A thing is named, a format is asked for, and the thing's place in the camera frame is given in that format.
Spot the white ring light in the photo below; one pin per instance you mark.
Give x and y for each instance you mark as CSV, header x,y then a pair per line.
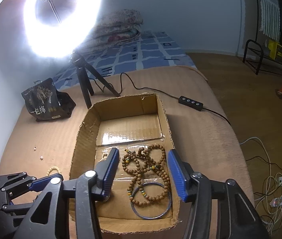
x,y
54,28

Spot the brown cardboard box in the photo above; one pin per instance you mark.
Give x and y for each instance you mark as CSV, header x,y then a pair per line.
x,y
127,122

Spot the black inline remote control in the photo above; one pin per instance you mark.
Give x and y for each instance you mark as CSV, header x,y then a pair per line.
x,y
190,103

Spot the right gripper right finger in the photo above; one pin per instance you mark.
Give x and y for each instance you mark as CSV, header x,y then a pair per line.
x,y
180,176

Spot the brown wooden bead mala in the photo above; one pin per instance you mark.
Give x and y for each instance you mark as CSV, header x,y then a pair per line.
x,y
138,164

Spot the black plum snack bag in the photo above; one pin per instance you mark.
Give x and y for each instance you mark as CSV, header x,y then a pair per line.
x,y
45,103

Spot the yellow box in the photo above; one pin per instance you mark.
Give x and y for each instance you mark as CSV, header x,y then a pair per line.
x,y
275,50

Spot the blue checkered bed sheet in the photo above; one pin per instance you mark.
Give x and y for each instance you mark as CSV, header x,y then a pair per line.
x,y
150,50

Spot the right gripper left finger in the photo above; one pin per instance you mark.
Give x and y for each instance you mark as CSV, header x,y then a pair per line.
x,y
106,171

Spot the black metal rack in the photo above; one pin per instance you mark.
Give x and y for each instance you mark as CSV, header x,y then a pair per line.
x,y
259,62

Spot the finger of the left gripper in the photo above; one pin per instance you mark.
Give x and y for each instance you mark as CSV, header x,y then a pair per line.
x,y
38,185

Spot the black mini tripod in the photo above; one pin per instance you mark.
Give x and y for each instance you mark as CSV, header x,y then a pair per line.
x,y
86,87

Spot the folded floral quilt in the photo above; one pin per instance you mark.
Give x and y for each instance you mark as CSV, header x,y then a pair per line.
x,y
116,28

